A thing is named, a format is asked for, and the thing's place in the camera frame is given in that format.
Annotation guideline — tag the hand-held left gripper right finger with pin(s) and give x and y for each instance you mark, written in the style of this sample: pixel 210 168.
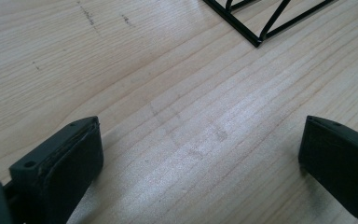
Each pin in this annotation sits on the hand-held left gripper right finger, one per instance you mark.
pixel 338 161

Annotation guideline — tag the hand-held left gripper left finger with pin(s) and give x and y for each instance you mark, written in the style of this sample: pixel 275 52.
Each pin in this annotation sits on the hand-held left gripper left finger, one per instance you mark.
pixel 62 168

